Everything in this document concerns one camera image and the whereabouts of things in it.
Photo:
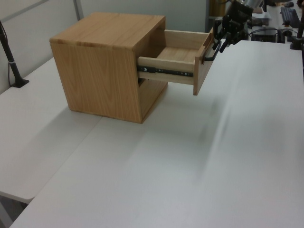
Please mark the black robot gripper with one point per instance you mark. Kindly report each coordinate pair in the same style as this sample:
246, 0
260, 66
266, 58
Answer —
236, 20

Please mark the wooden drawer with slide rail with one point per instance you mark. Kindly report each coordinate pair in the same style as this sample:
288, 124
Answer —
180, 69

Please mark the wooden drawer cabinet box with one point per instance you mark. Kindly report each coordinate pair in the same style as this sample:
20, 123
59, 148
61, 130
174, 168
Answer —
95, 71

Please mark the black electronics box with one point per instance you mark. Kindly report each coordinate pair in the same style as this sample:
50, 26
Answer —
264, 35

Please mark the black computer keyboard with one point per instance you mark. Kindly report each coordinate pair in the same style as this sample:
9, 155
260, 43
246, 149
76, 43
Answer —
290, 16

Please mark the black clamp pole stand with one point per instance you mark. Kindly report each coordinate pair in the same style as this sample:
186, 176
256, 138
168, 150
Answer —
298, 38

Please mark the black computer mouse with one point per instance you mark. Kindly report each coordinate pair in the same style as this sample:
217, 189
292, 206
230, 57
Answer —
289, 3

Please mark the white partition frame post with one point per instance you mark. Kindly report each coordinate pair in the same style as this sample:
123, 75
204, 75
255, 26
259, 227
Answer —
78, 8

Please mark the black camera pole with base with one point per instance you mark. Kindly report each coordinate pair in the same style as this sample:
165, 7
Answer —
13, 66

